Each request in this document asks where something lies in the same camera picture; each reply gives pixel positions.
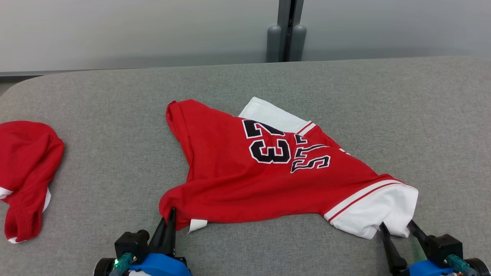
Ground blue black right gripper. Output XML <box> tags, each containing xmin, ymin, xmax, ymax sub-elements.
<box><xmin>379</xmin><ymin>219</ymin><xmax>491</xmax><ymax>276</ymax></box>

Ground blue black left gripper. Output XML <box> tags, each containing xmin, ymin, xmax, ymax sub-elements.
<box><xmin>94</xmin><ymin>207</ymin><xmax>192</xmax><ymax>276</ymax></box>

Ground red white basketball jersey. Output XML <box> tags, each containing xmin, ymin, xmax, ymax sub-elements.
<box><xmin>158</xmin><ymin>97</ymin><xmax>419</xmax><ymax>240</ymax></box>

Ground red white basketball shorts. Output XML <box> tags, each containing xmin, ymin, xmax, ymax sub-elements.
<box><xmin>0</xmin><ymin>121</ymin><xmax>65</xmax><ymax>244</ymax></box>

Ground teal-plug left camera cable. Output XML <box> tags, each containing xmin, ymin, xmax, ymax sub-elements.
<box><xmin>109</xmin><ymin>252</ymin><xmax>133</xmax><ymax>276</ymax></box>

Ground teal-plug camera cable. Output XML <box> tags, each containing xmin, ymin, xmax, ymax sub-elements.
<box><xmin>109</xmin><ymin>252</ymin><xmax>133</xmax><ymax>276</ymax></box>
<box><xmin>446</xmin><ymin>254</ymin><xmax>478</xmax><ymax>276</ymax></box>

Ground teal-plug right camera cable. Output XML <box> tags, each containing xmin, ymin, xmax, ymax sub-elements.
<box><xmin>446</xmin><ymin>254</ymin><xmax>478</xmax><ymax>276</ymax></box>

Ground grey partition post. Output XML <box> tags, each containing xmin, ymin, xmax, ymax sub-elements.
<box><xmin>266</xmin><ymin>0</ymin><xmax>307</xmax><ymax>63</ymax></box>

